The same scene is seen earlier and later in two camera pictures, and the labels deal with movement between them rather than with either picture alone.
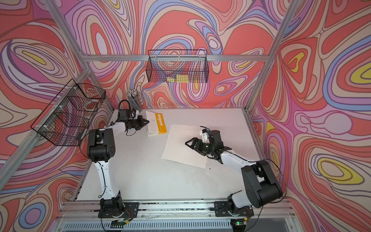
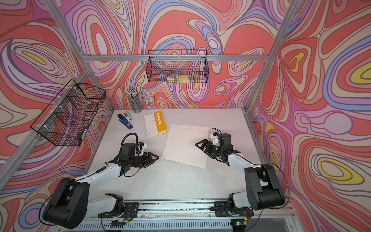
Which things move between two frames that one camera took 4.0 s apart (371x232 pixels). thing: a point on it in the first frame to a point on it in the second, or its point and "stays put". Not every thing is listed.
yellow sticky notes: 179,78 stays put
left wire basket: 64,120 stays put
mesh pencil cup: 132,94 stays put
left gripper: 141,124 to 150,160
